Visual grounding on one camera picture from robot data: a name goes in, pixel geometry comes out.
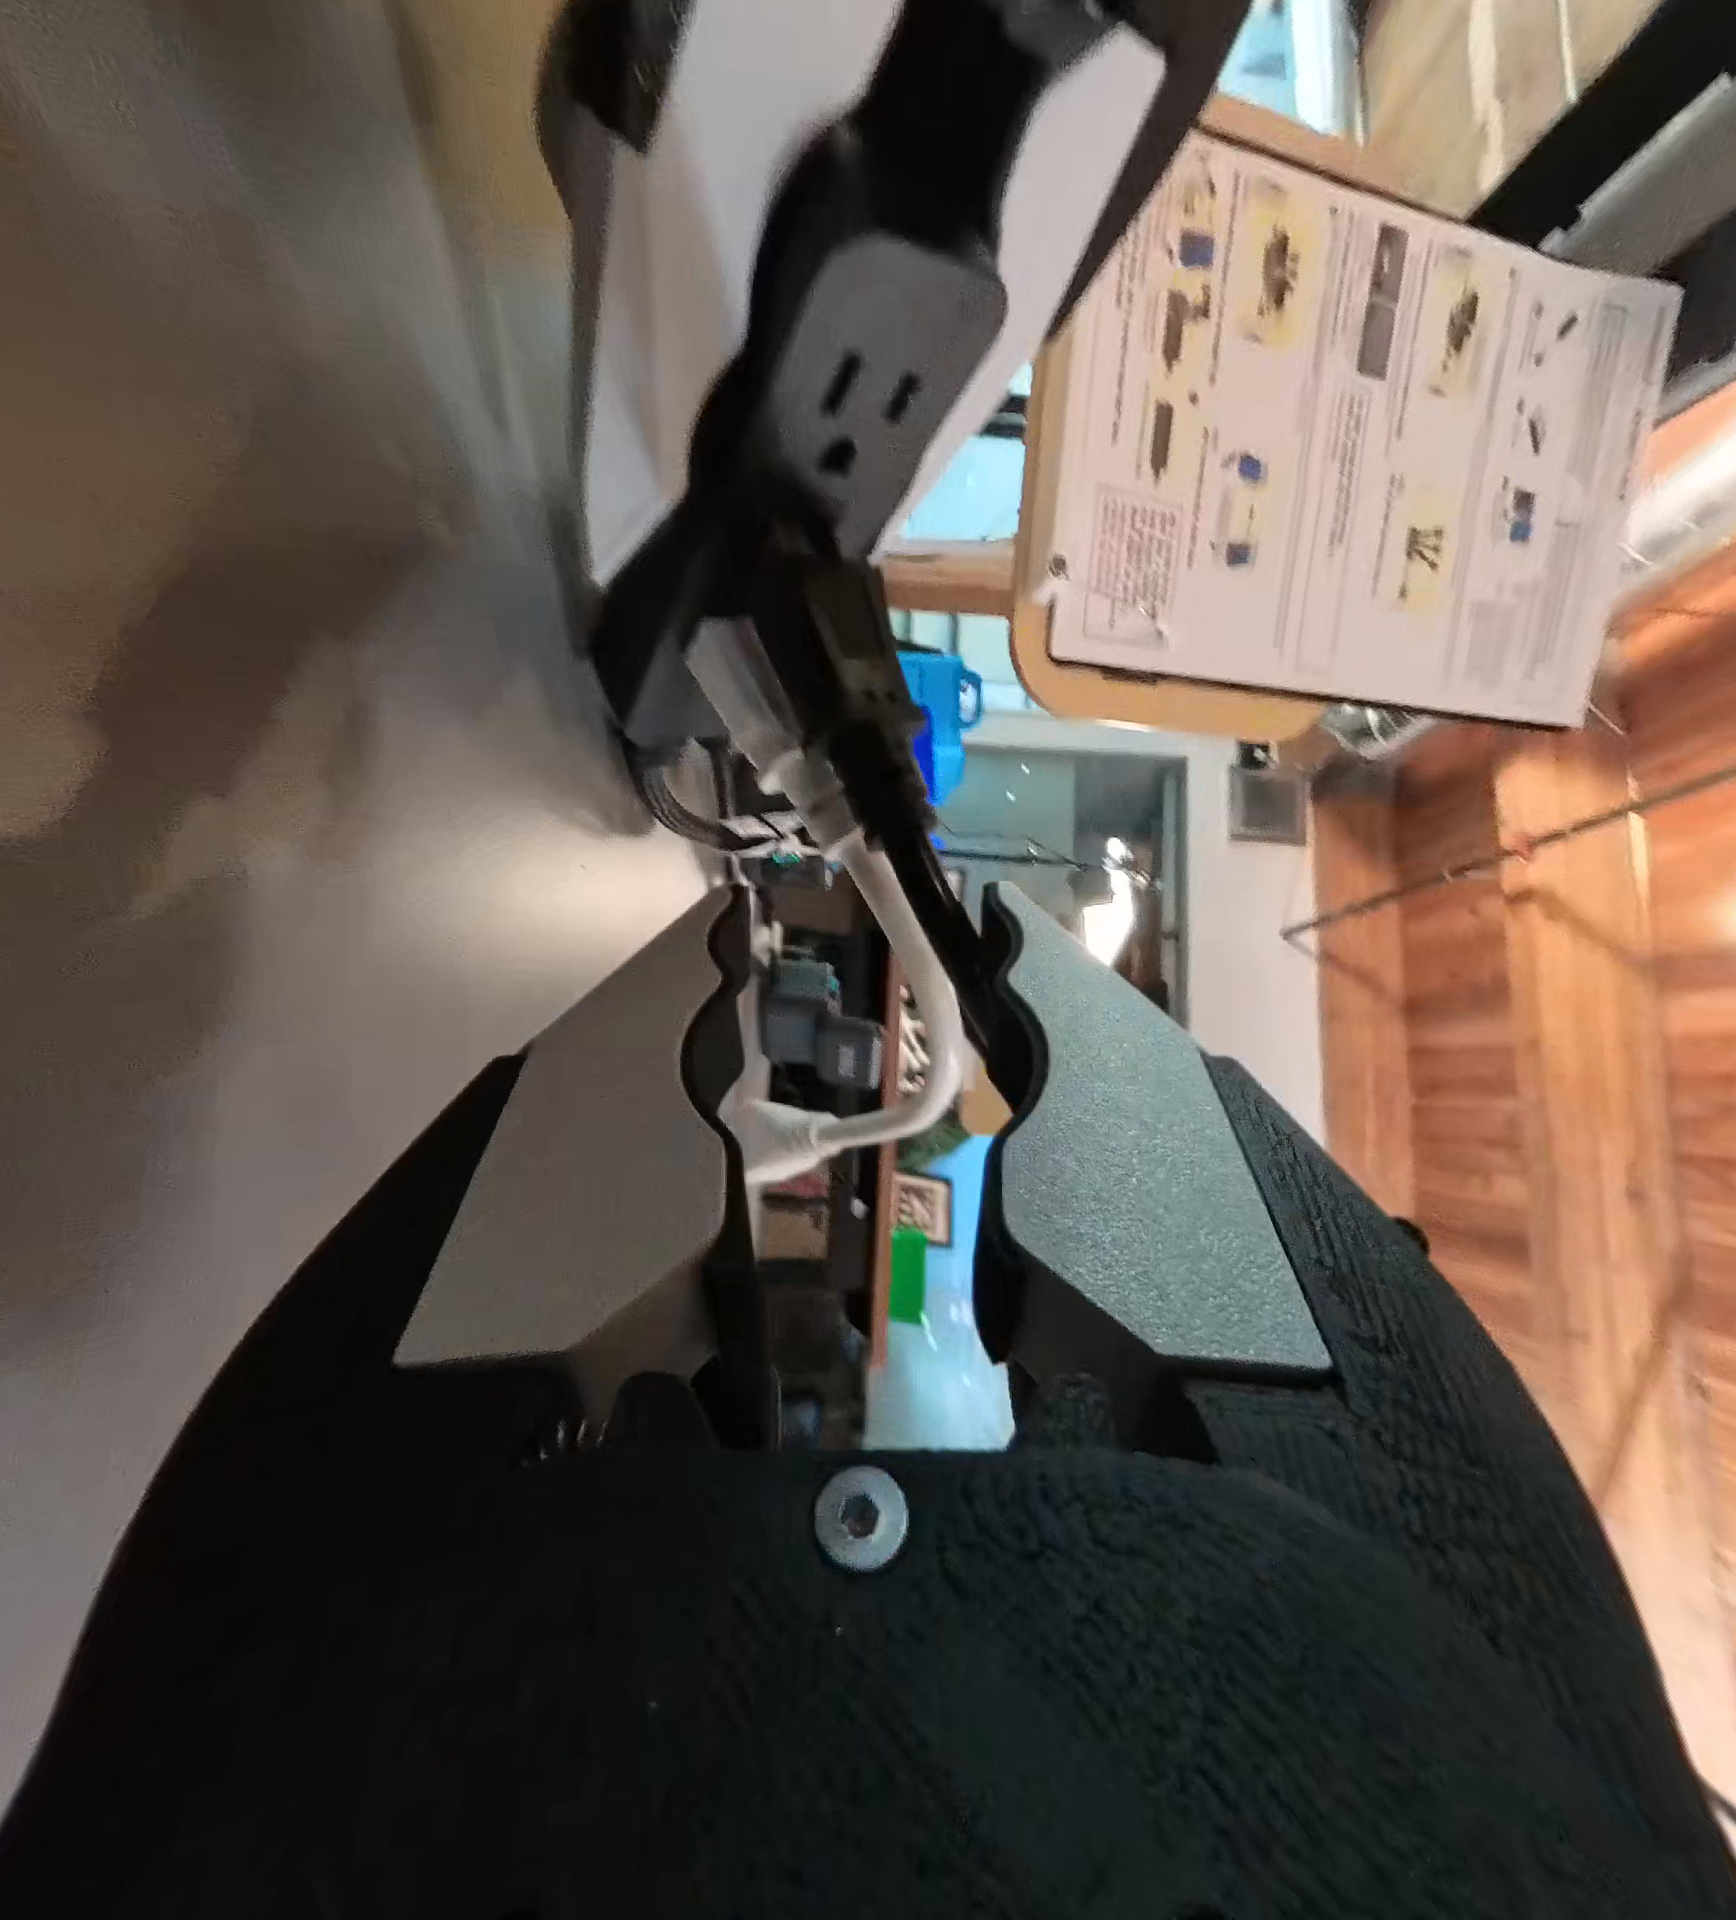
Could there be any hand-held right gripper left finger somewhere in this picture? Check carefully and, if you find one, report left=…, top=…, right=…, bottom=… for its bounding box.
left=392, top=884, right=778, bottom=1389

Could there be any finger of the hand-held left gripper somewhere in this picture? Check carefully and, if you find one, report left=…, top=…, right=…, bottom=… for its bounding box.
left=881, top=0, right=1257, bottom=556
left=566, top=0, right=902, bottom=591

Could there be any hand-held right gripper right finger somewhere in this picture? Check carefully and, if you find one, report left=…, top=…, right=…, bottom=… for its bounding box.
left=969, top=884, right=1335, bottom=1389

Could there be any black power strip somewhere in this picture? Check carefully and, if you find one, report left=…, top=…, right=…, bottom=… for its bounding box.
left=595, top=58, right=1020, bottom=753

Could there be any black power plug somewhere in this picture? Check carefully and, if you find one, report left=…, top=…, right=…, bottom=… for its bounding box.
left=749, top=550, right=946, bottom=841

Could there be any printed instruction sheet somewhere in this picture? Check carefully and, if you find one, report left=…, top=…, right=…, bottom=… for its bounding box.
left=1049, top=127, right=1689, bottom=738

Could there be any blue plastic bin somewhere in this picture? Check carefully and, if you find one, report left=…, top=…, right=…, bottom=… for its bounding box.
left=897, top=653, right=985, bottom=798

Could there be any white cable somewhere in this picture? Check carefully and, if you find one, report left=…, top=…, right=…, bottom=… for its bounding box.
left=728, top=748, right=969, bottom=1184

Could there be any braided black cable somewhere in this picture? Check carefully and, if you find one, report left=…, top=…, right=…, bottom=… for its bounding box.
left=643, top=743, right=749, bottom=851

